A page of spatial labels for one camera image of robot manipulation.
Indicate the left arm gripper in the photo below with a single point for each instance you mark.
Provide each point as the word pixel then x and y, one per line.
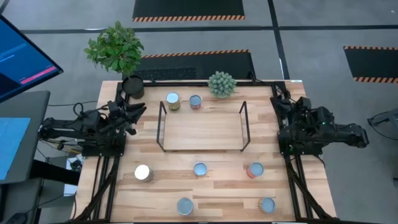
pixel 118 112

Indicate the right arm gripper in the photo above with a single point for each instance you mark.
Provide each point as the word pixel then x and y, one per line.
pixel 292 107

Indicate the red orange Mixed Fruit can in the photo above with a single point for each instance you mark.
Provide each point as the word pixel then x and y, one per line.
pixel 195 101

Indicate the blue Tomatoes labelled tin can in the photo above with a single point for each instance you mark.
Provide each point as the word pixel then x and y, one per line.
pixel 142 172

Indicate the red labelled tin can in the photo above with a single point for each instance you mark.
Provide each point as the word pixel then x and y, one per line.
pixel 256 169

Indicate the short yellow Pineapple Rings can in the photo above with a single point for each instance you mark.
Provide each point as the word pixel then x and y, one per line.
pixel 200 169

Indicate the yellow bean pattern tin can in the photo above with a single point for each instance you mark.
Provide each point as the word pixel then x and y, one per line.
pixel 268 205

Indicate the orange Green Beans tin can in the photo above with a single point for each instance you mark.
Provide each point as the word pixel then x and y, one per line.
pixel 185 206

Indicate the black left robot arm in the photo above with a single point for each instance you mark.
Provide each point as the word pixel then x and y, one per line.
pixel 62 126

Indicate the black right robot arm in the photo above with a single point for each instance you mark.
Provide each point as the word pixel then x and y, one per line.
pixel 342 133

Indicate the white bowl under shelf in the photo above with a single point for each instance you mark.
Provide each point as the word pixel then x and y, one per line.
pixel 221 84

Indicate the olive green tin can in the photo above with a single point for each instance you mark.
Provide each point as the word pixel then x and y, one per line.
pixel 173 98

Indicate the leafy green plant black pot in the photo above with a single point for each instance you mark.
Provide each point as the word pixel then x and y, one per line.
pixel 116 46

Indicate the black hazard-striped floor mat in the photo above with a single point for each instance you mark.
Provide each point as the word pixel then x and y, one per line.
pixel 199 63
pixel 186 7
pixel 373 63

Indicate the grey side desk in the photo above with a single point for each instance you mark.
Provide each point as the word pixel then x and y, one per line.
pixel 38 105

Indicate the dark computer monitor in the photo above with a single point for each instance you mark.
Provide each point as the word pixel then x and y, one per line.
pixel 21 59

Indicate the light blue screen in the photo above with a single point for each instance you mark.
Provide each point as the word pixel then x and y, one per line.
pixel 12 146

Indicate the black computer mouse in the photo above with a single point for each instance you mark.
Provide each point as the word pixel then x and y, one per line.
pixel 17 218

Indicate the wooden shelf black metal frame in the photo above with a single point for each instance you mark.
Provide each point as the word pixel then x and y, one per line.
pixel 202 130

